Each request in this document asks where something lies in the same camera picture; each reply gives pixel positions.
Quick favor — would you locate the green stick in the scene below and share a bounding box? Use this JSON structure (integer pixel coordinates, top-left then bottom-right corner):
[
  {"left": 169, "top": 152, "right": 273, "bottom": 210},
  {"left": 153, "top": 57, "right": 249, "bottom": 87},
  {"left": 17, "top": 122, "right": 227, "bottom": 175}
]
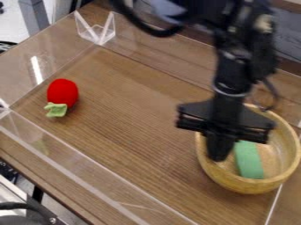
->
[{"left": 235, "top": 141, "right": 264, "bottom": 179}]

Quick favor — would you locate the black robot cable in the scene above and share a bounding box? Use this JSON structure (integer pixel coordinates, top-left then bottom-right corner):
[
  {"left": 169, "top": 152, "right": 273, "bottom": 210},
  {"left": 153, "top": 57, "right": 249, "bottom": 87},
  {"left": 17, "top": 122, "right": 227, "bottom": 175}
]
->
[{"left": 255, "top": 77, "right": 282, "bottom": 113}]

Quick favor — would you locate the red plush strawberry toy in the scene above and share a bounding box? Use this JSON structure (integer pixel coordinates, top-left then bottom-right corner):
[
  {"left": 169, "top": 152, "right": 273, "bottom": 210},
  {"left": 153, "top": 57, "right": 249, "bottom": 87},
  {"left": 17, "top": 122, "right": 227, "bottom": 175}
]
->
[{"left": 45, "top": 78, "right": 80, "bottom": 118}]

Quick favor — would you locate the black clamp with cable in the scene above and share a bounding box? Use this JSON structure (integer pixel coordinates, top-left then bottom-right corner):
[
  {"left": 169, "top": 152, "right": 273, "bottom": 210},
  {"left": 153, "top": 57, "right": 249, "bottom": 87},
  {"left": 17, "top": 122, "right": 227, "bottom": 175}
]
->
[{"left": 0, "top": 197, "right": 70, "bottom": 225}]

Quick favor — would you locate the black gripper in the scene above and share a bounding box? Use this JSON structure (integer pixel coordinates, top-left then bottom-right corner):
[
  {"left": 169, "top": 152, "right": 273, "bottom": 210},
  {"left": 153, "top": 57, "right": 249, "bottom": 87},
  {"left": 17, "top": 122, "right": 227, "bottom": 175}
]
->
[{"left": 176, "top": 94, "right": 278, "bottom": 162}]

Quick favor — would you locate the light wooden bowl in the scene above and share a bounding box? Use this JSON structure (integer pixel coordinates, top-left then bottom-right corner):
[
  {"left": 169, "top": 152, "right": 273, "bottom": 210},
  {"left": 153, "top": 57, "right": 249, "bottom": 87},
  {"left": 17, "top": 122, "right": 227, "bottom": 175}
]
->
[{"left": 196, "top": 112, "right": 301, "bottom": 194}]

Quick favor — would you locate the clear acrylic tray enclosure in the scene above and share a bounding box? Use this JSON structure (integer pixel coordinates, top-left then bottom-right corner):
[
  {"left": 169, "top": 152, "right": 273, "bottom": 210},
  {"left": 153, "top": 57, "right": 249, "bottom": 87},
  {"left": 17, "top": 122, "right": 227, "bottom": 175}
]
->
[{"left": 0, "top": 18, "right": 301, "bottom": 225}]

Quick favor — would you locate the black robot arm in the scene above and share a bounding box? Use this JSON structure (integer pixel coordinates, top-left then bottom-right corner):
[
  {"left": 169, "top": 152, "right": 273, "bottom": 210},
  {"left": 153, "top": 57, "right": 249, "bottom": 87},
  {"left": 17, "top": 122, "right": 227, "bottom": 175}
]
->
[{"left": 112, "top": 0, "right": 278, "bottom": 162}]

